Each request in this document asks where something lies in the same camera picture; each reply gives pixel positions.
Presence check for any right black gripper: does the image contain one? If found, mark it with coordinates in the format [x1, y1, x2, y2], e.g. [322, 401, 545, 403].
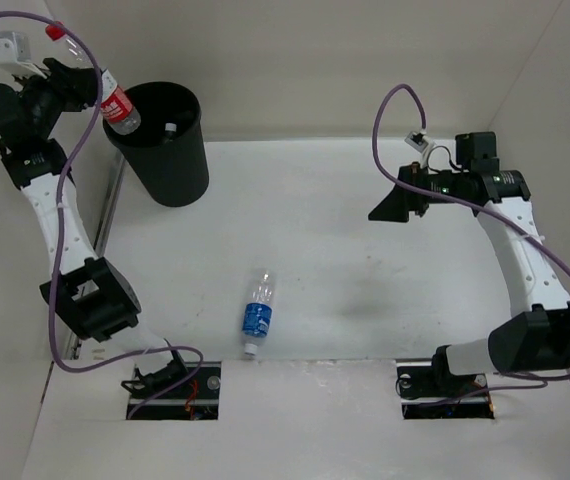
[368, 162, 468, 223]

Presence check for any red-capped red-label bottle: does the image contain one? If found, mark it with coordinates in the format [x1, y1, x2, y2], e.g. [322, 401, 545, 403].
[45, 22, 141, 136]

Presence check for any blue-label clear bottle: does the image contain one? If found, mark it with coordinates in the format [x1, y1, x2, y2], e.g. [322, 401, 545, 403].
[241, 269, 276, 357]

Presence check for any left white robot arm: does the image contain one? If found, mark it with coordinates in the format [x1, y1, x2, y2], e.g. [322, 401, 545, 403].
[0, 58, 192, 399]

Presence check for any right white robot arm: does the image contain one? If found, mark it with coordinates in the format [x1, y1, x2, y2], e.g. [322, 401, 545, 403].
[368, 131, 570, 396]

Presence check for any black plastic waste bin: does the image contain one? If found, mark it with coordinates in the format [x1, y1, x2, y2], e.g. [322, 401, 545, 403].
[103, 81, 209, 207]

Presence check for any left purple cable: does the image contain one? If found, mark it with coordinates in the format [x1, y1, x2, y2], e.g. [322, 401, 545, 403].
[0, 12, 205, 420]

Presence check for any purple cable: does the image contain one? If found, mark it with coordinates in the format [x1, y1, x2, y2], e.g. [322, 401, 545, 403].
[372, 83, 570, 406]
[0, 12, 205, 420]

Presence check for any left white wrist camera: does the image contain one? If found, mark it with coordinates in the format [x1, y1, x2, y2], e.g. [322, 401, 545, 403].
[0, 31, 46, 79]

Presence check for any right aluminium frame rail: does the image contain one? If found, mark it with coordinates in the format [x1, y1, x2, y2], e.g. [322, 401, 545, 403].
[470, 132, 500, 173]

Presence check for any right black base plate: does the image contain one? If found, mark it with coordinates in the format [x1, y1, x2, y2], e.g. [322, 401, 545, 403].
[395, 359, 494, 420]

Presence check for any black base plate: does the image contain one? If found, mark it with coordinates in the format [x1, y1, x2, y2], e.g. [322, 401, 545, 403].
[395, 359, 494, 420]
[121, 362, 222, 421]

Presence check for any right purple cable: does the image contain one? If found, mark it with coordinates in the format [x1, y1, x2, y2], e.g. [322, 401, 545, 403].
[372, 83, 570, 406]

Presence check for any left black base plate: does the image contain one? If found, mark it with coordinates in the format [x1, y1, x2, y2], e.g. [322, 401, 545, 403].
[121, 362, 222, 421]

